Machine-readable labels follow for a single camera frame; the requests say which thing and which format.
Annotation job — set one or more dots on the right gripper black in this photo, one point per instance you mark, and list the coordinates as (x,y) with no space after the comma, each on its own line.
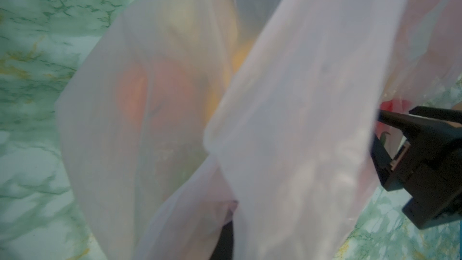
(428,166)

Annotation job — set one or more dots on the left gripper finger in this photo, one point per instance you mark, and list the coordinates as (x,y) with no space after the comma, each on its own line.
(224,247)

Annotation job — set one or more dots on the pink translucent plastic bag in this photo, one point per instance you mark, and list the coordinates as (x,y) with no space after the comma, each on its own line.
(261,112)

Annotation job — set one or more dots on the orange fake carrot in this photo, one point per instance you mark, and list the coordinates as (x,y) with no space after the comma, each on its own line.
(132,95)

